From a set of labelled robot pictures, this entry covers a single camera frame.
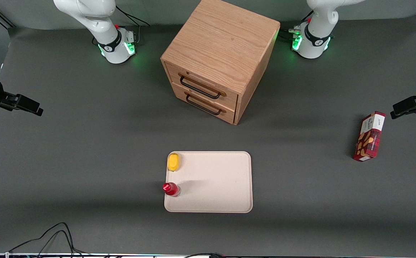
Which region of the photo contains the wooden drawer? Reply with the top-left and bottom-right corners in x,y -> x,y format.
171,82 -> 238,124
164,62 -> 239,110

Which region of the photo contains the black metal drawer handle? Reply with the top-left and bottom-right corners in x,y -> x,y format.
180,75 -> 221,100
186,94 -> 222,116

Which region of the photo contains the oak wooden drawer cabinet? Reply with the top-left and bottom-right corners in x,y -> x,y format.
160,0 -> 280,125

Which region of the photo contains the red plaid snack box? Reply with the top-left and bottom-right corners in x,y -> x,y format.
353,111 -> 386,162

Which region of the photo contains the yellow toy fruit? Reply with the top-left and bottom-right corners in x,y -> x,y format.
167,153 -> 180,172

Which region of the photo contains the red soda can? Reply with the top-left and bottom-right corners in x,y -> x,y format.
162,182 -> 181,197

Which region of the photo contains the beige rectangular tray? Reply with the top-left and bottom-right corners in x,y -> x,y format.
164,151 -> 253,214

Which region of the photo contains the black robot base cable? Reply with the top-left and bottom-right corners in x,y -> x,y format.
279,11 -> 314,40
116,5 -> 150,44

